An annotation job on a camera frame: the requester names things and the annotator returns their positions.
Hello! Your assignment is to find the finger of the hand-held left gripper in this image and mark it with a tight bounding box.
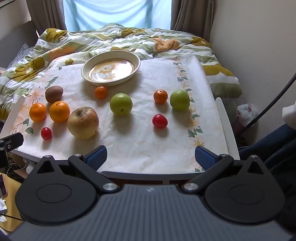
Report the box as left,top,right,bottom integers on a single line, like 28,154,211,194
0,133,24,153

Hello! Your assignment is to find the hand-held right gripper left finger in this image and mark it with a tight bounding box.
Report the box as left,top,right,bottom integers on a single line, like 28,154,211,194
37,146,121,194

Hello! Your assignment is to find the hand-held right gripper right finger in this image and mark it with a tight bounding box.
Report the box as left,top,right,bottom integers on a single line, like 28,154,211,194
181,146,264,193

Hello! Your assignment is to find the large yellow-red apple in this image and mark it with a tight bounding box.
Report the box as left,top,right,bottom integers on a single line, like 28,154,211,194
67,107,100,140

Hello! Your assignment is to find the orange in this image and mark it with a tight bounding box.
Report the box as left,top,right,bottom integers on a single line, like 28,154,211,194
49,101,70,123
29,103,47,122

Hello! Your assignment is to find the small mandarin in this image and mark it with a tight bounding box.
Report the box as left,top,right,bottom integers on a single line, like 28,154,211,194
154,89,168,104
95,86,108,100

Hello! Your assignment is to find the cream cartoon print plate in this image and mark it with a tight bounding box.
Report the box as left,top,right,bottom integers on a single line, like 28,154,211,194
81,50,141,87

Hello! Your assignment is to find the red cherry tomato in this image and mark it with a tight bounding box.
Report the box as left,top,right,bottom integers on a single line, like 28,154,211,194
41,127,52,141
152,114,168,128

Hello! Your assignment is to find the white table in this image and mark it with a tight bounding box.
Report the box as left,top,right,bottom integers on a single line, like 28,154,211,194
0,96,241,185

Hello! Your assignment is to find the floral tablecloth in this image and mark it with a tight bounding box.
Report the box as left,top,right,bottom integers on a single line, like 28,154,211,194
10,56,228,174

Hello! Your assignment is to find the smartphone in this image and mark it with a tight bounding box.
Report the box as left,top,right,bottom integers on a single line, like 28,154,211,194
0,174,8,198

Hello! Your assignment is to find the green apple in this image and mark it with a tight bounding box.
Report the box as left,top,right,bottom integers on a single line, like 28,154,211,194
170,90,190,111
110,93,133,116

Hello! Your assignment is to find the white plastic bag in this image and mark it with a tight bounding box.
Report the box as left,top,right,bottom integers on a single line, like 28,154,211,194
236,103,258,127

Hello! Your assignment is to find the brown kiwi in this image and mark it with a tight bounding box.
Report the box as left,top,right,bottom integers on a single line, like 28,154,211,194
45,85,64,103

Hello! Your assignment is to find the person's leg in jeans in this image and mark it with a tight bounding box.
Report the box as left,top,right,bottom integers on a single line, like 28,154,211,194
238,124,296,209

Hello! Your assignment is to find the white crumpled tissue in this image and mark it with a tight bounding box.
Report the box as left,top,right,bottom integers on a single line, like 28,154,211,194
0,199,9,223

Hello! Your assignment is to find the yellow wooden desk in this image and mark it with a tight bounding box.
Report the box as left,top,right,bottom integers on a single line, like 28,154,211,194
0,172,24,232

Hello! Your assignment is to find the grey patterned pillow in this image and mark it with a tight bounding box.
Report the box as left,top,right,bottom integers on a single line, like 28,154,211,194
6,42,36,69

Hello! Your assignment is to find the white cloth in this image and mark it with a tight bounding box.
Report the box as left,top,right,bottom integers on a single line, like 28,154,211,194
282,105,296,129

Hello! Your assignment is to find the grey headboard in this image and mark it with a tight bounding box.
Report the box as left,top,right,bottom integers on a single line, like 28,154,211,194
0,20,39,68

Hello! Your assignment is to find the green striped floral blanket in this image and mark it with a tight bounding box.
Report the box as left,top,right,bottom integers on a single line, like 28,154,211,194
0,23,242,121

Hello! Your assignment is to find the brown curtain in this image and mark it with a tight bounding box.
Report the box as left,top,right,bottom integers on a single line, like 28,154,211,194
25,0,68,32
170,0,210,42

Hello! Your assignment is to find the light blue sheer curtain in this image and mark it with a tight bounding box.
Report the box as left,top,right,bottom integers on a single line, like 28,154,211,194
62,0,173,32

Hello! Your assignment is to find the black cable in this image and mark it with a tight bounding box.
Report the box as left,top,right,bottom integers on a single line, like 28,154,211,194
245,74,296,128

